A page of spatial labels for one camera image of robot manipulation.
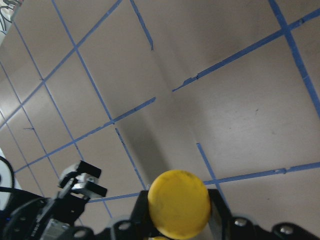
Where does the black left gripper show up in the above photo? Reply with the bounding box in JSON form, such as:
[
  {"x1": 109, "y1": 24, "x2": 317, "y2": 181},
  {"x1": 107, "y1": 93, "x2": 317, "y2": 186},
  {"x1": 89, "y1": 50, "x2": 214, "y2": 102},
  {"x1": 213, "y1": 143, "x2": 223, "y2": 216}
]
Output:
[{"x1": 0, "y1": 161, "x2": 107, "y2": 240}]

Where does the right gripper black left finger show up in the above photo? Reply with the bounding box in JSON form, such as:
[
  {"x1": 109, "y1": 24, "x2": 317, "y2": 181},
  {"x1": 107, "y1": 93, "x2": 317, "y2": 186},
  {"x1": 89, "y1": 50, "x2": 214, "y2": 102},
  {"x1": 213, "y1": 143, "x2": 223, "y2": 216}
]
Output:
[{"x1": 130, "y1": 190, "x2": 157, "y2": 240}]

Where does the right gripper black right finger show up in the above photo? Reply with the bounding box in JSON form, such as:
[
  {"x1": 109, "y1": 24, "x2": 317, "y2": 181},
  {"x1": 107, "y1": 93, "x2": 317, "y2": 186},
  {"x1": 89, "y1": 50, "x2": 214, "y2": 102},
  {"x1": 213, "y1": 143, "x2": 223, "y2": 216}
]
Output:
[{"x1": 208, "y1": 189, "x2": 232, "y2": 238}]

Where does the yellow push button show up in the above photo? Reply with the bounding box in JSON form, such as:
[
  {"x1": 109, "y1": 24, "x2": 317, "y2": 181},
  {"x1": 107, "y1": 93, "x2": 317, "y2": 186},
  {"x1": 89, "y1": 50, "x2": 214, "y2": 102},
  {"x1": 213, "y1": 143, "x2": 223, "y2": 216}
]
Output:
[{"x1": 147, "y1": 169, "x2": 211, "y2": 240}]

